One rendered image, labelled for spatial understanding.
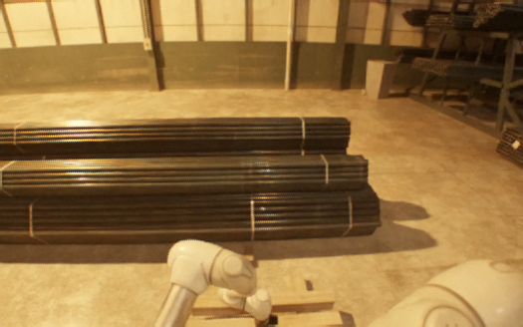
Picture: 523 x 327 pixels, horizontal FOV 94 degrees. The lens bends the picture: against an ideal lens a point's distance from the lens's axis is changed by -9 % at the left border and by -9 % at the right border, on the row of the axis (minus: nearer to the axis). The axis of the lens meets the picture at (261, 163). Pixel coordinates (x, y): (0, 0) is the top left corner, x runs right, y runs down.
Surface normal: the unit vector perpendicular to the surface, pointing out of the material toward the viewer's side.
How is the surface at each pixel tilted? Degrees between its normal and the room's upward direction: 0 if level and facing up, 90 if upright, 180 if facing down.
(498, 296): 17
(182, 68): 90
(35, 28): 90
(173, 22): 90
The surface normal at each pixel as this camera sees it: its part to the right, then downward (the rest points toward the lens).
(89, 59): 0.07, 0.46
